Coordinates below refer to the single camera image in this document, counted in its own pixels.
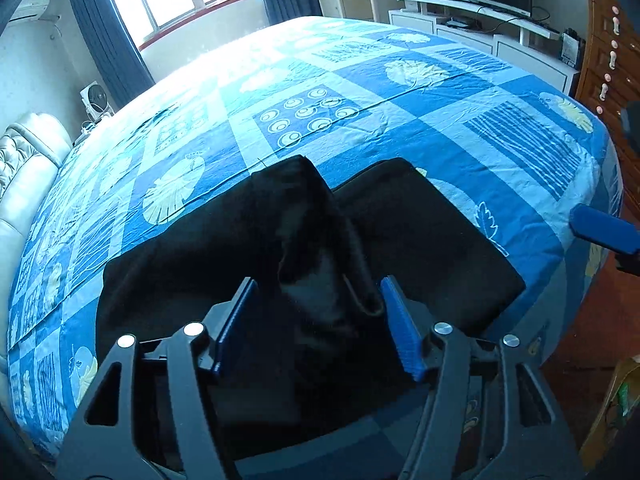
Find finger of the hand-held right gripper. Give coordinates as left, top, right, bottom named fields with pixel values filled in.
left=620, top=106, right=640, bottom=137
left=569, top=202, right=640, bottom=277

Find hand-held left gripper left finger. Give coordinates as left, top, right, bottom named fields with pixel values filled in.
left=55, top=276, right=258, bottom=480

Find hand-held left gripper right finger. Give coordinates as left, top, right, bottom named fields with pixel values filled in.
left=379, top=276, right=586, bottom=480

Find black pants with studs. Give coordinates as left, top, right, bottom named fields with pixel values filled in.
left=95, top=155, right=527, bottom=466

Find brown wooden drawer cabinet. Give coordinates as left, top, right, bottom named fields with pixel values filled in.
left=572, top=0, right=640, bottom=161

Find white television stand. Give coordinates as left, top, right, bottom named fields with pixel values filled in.
left=389, top=0, right=581, bottom=93

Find yellow plastic bag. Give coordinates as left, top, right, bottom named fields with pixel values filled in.
left=582, top=355, right=640, bottom=461

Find bed with blue patterned quilt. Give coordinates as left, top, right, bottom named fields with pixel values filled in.
left=7, top=15, right=623, bottom=463

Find beige tufted leather headboard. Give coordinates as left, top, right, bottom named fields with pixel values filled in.
left=0, top=112, right=73, bottom=376

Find white desk fan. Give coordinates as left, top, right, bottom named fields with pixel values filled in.
left=80, top=81, right=113, bottom=121

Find cream dressing table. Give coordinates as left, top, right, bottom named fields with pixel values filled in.
left=314, top=0, right=401, bottom=23

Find white wall air conditioner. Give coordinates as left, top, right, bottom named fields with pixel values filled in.
left=7, top=0, right=51, bottom=23

